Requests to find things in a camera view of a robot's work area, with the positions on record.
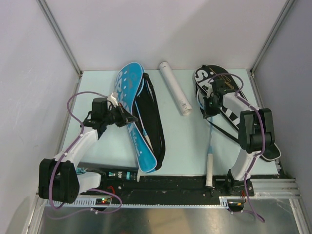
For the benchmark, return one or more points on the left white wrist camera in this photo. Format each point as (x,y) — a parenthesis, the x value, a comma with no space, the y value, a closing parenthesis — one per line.
(113,97)

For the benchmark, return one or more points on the light blue racket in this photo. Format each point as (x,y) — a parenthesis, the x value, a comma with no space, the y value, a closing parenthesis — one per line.
(146,136)
(209,167)

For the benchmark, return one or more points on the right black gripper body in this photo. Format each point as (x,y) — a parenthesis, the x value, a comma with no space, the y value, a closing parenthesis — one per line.
(212,108)

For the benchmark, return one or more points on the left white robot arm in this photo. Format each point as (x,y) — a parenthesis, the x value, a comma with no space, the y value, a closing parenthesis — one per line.
(58,178)

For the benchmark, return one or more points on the white shuttlecock tube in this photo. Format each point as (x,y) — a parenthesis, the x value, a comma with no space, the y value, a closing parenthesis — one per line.
(175,88)

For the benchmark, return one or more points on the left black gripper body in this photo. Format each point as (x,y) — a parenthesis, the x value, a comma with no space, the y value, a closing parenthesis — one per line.
(115,115)

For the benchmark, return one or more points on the blue racket cover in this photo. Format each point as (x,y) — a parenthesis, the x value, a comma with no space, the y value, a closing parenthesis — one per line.
(137,95)

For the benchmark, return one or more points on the black shuttlecock tube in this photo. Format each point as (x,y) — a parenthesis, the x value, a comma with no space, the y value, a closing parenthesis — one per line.
(116,174)

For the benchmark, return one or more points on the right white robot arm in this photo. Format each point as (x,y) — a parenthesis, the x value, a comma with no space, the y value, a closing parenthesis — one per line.
(255,131)

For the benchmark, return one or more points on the black racket cover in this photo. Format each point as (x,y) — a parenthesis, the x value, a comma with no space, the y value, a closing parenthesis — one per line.
(203,77)

